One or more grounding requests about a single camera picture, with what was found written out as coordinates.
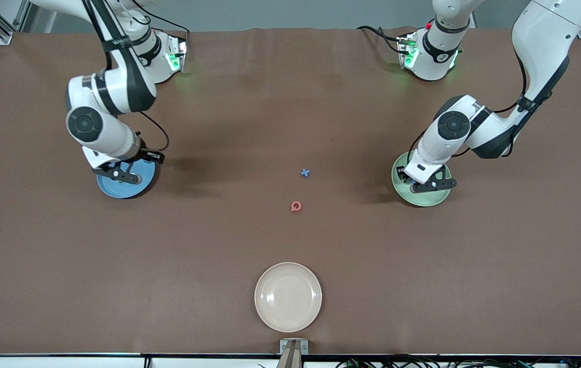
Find green plate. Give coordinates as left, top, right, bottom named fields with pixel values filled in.
left=391, top=152, right=453, bottom=208

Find blue plate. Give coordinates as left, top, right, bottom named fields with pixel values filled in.
left=97, top=159, right=156, bottom=199

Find beige plate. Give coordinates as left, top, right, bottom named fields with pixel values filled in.
left=254, top=262, right=322, bottom=333

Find brown table mat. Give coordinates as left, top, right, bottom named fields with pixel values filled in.
left=0, top=27, right=581, bottom=356

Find black right base cable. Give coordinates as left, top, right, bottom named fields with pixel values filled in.
left=132, top=0, right=190, bottom=34

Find black base cable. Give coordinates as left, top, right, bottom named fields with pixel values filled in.
left=357, top=26, right=408, bottom=54
left=132, top=0, right=190, bottom=34

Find black left base cable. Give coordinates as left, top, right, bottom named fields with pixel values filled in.
left=357, top=26, right=408, bottom=54

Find tangled black cable bundle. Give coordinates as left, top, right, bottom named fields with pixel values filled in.
left=336, top=354, right=581, bottom=368

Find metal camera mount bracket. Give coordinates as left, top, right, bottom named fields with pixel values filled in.
left=276, top=338, right=310, bottom=368

